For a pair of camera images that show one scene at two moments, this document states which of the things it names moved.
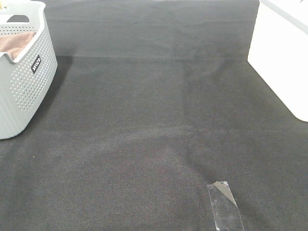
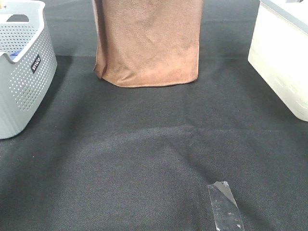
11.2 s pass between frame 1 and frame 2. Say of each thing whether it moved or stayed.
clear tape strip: stayed
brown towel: moved
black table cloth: stayed
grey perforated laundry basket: stayed
